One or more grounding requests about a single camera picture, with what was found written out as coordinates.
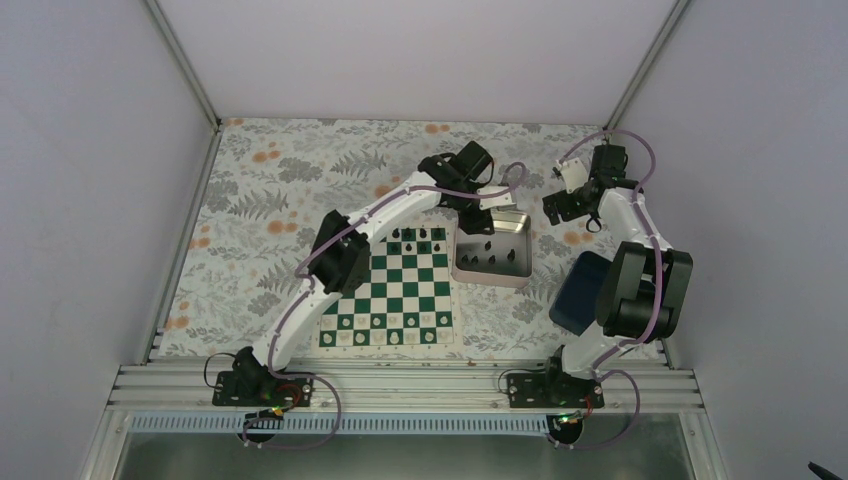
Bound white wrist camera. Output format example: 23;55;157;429
477;185;517;210
553;157;589;194

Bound floral table mat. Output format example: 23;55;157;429
159;118;617;360

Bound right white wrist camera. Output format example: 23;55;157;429
553;157;589;194

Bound dark blue tin lid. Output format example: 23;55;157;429
548;252;612;336

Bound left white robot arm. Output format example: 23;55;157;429
216;141;515;405

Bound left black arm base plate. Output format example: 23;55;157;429
211;371;313;410

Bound pink metal tin tray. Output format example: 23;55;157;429
451;210;533;289

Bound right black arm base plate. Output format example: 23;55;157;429
506;372;605;409

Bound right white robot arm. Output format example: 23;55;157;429
541;144;693;407

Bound aluminium rail frame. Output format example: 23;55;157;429
107;358;704;414

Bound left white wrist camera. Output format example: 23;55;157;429
477;185;517;210

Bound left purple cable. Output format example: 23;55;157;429
238;162;529;452

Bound green white chessboard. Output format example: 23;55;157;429
312;223;463;358

